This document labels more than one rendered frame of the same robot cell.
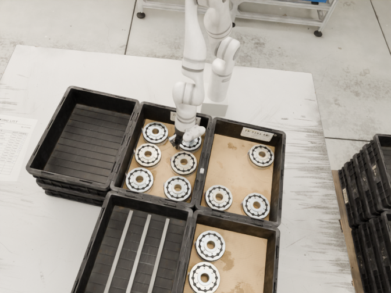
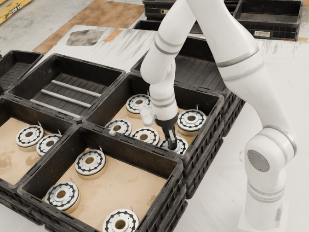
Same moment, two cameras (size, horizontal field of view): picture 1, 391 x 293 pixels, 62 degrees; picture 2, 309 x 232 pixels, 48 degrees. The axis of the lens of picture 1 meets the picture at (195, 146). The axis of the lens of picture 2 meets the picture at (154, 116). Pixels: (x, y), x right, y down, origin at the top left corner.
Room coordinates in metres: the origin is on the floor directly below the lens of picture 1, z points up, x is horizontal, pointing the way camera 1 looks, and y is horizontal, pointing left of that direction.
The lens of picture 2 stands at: (1.11, -0.58, 1.71)
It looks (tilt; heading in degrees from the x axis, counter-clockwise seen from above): 43 degrees down; 126
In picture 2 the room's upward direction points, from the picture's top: 11 degrees counter-clockwise
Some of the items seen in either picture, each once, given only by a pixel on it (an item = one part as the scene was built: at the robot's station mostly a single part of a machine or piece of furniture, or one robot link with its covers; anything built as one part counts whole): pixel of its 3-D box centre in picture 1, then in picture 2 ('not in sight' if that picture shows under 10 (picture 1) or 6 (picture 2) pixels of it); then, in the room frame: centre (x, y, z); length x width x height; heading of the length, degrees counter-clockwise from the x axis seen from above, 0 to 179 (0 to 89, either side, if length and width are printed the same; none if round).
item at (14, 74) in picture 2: not in sight; (20, 87); (-0.82, 0.53, 0.31); 0.40 x 0.30 x 0.34; 97
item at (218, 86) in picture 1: (219, 82); (263, 198); (1.02, -0.05, 0.88); 0.09 x 0.09 x 0.17; 16
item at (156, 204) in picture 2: (243, 168); (100, 178); (0.59, -0.19, 0.92); 0.40 x 0.30 x 0.02; 178
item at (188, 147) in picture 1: (188, 139); (172, 147); (0.70, 0.03, 0.86); 0.10 x 0.10 x 0.01
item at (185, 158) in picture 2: (164, 150); (152, 111); (0.60, 0.11, 0.92); 0.40 x 0.30 x 0.02; 178
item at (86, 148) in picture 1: (89, 140); (192, 72); (0.61, 0.41, 0.87); 0.40 x 0.30 x 0.11; 178
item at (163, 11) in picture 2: not in sight; (173, 12); (-0.21, 1.76, 0.31); 0.40 x 0.30 x 0.34; 7
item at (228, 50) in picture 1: (225, 56); (268, 160); (1.02, -0.05, 1.04); 0.09 x 0.09 x 0.17; 69
